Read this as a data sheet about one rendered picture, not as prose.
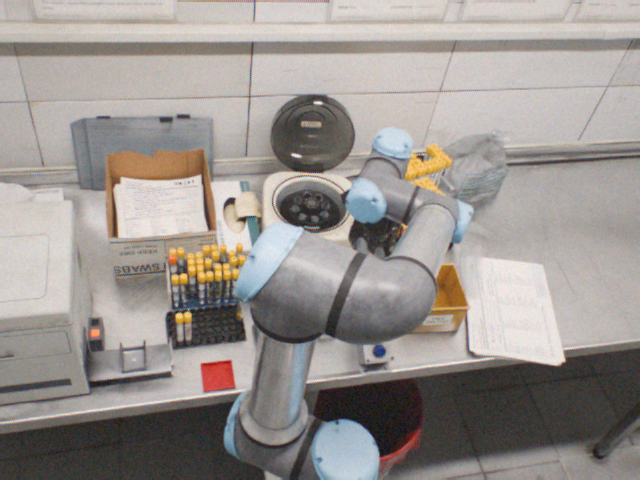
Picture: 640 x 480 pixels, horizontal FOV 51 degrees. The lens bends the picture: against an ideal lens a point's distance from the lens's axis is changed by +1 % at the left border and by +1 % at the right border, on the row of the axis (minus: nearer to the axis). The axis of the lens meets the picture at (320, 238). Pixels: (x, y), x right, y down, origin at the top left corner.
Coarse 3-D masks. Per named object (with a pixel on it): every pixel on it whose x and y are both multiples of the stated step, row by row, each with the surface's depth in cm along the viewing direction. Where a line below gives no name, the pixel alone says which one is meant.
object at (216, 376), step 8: (208, 368) 146; (216, 368) 146; (224, 368) 146; (232, 368) 146; (208, 376) 145; (216, 376) 145; (224, 376) 145; (232, 376) 145; (208, 384) 143; (216, 384) 144; (224, 384) 144; (232, 384) 144
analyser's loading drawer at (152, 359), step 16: (96, 352) 141; (112, 352) 141; (128, 352) 142; (144, 352) 139; (160, 352) 143; (96, 368) 138; (112, 368) 139; (128, 368) 139; (144, 368) 138; (160, 368) 140
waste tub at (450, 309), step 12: (444, 264) 162; (444, 276) 165; (456, 276) 160; (444, 288) 168; (456, 288) 160; (444, 300) 166; (456, 300) 161; (432, 312) 153; (444, 312) 154; (456, 312) 155; (432, 324) 157; (444, 324) 158; (456, 324) 159
